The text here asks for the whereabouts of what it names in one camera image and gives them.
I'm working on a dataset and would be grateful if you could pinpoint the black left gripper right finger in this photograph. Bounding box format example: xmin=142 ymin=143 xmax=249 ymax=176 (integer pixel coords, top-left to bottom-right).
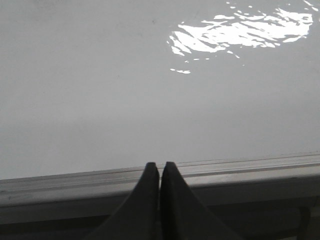
xmin=160 ymin=162 xmax=242 ymax=240

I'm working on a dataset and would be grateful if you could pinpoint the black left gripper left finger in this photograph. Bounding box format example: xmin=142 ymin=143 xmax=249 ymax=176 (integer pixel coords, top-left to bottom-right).
xmin=85 ymin=162 xmax=159 ymax=240

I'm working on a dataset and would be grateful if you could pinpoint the white whiteboard with aluminium frame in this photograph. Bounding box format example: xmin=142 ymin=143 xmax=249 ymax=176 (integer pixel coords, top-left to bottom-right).
xmin=0 ymin=0 xmax=320 ymax=224

